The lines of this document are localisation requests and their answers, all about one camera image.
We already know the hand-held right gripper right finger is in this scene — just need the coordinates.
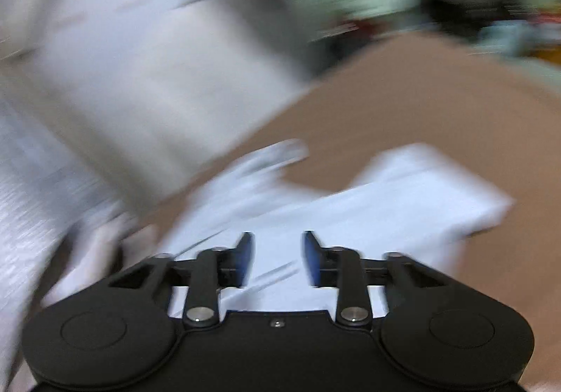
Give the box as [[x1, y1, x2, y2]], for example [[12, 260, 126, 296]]
[[303, 231, 450, 329]]

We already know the white towel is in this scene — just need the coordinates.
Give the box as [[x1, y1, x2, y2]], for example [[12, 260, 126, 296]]
[[41, 138, 515, 318]]

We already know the pile of dark clothes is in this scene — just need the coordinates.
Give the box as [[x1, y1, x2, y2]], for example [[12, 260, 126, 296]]
[[307, 0, 561, 68]]

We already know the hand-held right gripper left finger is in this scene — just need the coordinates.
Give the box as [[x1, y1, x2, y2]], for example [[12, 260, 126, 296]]
[[107, 232, 256, 329]]

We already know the grey textured cloth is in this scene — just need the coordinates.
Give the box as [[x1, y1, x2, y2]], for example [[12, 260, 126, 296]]
[[0, 103, 128, 392]]

